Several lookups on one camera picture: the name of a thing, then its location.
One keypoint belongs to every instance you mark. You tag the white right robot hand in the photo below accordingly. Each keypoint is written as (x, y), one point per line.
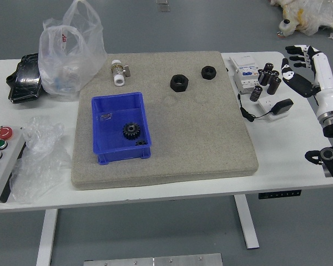
(326, 83)

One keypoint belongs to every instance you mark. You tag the small black gear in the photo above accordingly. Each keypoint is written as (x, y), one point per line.
(140, 143)

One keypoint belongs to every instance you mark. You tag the big black gear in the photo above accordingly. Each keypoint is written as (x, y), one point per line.
(131, 131)

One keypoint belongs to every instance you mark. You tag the blue plastic box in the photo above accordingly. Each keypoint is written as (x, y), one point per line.
(113, 144)

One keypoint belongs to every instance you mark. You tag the small black hex nut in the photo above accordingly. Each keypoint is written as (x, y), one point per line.
(209, 74)

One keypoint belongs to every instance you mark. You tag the big black hex nut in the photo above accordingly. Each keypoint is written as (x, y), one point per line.
(179, 83)

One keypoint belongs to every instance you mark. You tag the grey button control box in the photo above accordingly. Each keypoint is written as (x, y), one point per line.
(4, 180)

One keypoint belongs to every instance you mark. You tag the black power adapter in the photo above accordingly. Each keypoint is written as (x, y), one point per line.
(283, 106)

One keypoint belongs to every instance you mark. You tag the black cylindrical capacitor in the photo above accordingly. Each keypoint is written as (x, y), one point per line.
(263, 77)
(274, 86)
(269, 67)
(274, 74)
(256, 93)

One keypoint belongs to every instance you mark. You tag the white power socket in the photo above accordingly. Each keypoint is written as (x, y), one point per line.
(266, 104)

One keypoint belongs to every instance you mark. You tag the plastic-wrapped plush toy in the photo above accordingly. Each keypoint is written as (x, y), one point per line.
(308, 16)

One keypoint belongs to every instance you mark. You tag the white circuit breaker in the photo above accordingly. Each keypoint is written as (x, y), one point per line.
(245, 72)

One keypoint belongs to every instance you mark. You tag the black table control panel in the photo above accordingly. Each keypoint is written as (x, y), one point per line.
(278, 194)

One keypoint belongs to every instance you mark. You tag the grey-brown foam mat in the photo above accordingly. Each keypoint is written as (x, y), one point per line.
(194, 144)

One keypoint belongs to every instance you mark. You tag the white table leg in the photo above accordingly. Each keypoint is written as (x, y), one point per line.
(47, 235)
(247, 221)

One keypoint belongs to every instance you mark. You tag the metal floor plate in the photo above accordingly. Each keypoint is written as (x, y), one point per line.
(162, 1)
(164, 8)

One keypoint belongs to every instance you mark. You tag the brass valve with white fittings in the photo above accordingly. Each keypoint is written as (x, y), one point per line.
(118, 72)

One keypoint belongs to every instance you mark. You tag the small clear bag of screws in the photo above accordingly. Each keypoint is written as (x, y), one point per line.
(106, 116)

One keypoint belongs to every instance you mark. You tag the silver metal plate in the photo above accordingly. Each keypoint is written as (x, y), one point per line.
(152, 261)

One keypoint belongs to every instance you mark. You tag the clear plastic shopping bag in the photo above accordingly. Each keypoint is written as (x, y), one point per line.
(61, 69)

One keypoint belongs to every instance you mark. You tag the crumpled clear plastic film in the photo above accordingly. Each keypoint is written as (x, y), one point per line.
(39, 155)

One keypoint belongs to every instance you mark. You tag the black plastic tray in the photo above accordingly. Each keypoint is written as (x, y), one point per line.
(23, 83)

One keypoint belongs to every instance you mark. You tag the red emergency stop button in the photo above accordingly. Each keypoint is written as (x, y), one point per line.
(4, 132)

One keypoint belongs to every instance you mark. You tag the green push button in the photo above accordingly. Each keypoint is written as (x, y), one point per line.
(0, 144)

